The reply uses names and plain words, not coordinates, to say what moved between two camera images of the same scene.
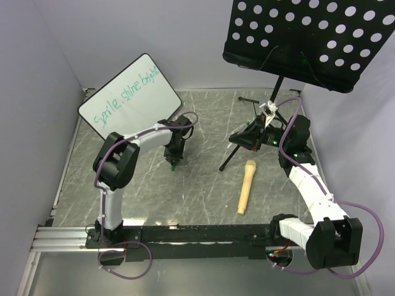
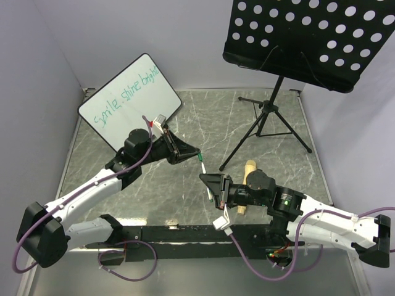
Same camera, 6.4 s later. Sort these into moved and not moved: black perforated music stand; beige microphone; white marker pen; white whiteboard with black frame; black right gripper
Moved: white marker pen; black right gripper
Not moved: beige microphone; black perforated music stand; white whiteboard with black frame
